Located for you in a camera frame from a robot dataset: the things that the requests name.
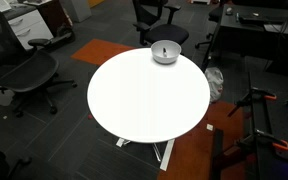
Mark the black office desk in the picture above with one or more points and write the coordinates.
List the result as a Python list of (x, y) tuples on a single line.
[(250, 40)]

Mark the black robot mounting bench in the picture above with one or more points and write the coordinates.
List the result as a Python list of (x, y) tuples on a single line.
[(284, 133)]

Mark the small white paper tag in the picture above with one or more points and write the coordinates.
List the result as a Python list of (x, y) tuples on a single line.
[(210, 127)]

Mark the black kick scooter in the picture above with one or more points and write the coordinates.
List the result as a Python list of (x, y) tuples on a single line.
[(64, 34)]

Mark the small white floor scrap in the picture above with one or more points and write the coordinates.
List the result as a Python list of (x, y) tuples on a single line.
[(5, 117)]

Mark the black padded office chair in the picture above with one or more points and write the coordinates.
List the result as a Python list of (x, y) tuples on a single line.
[(167, 33)]

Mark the grey round bowl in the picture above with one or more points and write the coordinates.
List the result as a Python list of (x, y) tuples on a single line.
[(174, 55)]

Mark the grey computer mouse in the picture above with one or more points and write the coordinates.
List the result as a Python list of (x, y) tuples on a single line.
[(229, 11)]

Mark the white crumpled plastic bag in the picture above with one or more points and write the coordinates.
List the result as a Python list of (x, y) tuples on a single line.
[(214, 83)]

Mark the black upright beam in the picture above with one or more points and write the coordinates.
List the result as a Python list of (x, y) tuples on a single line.
[(217, 153)]

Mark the grey metal cabinet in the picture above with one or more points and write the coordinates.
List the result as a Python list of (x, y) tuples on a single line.
[(77, 9)]

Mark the dark brown wooden cabinet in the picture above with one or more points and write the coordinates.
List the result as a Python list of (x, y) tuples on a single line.
[(54, 13)]

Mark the small red floor object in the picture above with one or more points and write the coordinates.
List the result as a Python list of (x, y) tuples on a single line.
[(90, 116)]

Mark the black Sharpie marker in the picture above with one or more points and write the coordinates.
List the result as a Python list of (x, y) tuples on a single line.
[(165, 52)]

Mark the black mesh office chair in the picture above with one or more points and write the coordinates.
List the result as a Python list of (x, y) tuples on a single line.
[(27, 71)]

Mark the black keyboard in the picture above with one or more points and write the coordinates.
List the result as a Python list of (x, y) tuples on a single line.
[(260, 18)]

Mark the white drawer cabinet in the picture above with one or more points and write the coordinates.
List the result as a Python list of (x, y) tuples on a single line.
[(30, 28)]

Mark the black swivel chair behind desk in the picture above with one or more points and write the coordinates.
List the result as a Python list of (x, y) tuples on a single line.
[(214, 15)]

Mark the white metal table base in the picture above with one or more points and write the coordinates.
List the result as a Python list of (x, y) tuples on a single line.
[(168, 155)]

